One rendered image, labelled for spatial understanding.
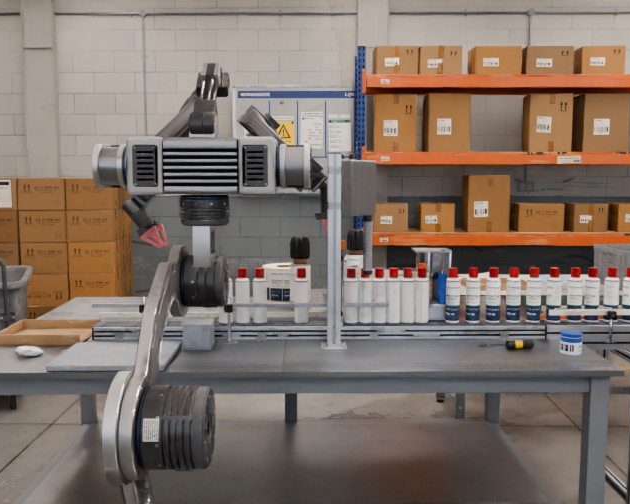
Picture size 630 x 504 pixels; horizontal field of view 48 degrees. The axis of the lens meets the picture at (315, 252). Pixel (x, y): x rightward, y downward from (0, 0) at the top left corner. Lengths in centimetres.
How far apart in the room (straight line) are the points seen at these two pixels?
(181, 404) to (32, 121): 610
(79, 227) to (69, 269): 34
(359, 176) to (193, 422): 120
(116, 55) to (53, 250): 229
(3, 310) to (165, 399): 302
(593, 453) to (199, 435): 138
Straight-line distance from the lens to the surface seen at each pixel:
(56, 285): 590
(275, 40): 706
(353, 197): 238
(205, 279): 192
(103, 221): 575
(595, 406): 241
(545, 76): 643
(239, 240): 702
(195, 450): 152
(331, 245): 240
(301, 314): 258
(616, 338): 281
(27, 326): 294
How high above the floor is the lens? 143
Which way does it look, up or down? 6 degrees down
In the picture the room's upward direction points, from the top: straight up
